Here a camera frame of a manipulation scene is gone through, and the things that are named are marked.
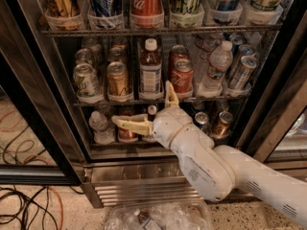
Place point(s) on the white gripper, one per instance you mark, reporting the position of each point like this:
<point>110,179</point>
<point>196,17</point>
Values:
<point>167,124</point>

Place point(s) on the brown tea bottle blue label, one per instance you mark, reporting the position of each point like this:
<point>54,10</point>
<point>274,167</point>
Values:
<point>150,70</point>

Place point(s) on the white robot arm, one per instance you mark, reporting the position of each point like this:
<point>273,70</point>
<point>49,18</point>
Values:
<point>214,171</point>

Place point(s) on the tea bottle bottom shelf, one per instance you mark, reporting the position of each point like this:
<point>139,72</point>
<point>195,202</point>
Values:
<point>151,111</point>

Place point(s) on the red cola can bottom shelf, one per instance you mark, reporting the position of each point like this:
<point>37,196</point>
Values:
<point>124,135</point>

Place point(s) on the blue can bottom shelf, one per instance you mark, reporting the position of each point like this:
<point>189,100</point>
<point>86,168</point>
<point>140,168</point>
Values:
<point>202,122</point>

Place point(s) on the front gold can middle shelf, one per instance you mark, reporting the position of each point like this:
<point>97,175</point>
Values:
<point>118,79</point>

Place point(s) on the gold can shelf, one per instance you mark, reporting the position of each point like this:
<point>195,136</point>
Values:
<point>117,54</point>
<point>221,126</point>
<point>118,79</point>

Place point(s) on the clear water bottle bottom shelf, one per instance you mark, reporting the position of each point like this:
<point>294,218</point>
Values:
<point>102,129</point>

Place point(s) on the clear water bottle shelf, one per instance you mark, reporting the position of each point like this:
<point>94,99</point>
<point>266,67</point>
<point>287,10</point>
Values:
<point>102,129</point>
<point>219,62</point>

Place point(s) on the gold can bottom shelf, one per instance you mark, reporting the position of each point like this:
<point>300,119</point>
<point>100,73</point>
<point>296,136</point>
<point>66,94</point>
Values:
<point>221,126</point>

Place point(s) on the clear water bottle middle shelf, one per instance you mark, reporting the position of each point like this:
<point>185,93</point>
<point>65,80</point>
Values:
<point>219,62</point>

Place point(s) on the green white can top shelf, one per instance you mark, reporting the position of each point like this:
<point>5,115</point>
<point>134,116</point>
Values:
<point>185,13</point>

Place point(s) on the blue white can top shelf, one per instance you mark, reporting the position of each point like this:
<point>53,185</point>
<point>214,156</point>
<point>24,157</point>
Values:
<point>108,12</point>

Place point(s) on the red blue can top shelf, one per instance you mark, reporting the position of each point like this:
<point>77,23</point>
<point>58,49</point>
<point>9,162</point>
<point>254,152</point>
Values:
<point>225,9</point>

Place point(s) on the yellow can top shelf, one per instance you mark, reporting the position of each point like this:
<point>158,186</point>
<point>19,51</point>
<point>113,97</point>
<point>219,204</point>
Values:
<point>64,11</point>

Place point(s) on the front red cola can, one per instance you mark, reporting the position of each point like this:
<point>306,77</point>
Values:
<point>181,76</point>

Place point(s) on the rear red cola can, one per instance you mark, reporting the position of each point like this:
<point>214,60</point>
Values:
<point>177,52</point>

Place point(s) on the front white green can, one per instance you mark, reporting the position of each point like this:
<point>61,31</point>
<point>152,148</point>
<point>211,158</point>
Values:
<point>88,86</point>

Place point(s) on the middle white green can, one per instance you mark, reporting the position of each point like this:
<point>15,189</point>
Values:
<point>85,55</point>

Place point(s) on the front silver slim can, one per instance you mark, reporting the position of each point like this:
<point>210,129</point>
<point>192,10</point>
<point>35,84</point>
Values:
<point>244,69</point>

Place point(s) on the silver slim can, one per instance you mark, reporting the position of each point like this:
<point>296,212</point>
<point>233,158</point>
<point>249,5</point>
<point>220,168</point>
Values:
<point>243,50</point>
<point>244,69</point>

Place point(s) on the clear plastic bin of bottles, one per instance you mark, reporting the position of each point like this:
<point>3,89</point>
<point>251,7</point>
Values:
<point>186,214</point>

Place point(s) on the white green can top right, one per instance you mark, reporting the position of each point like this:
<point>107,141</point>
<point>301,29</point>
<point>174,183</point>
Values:
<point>262,12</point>

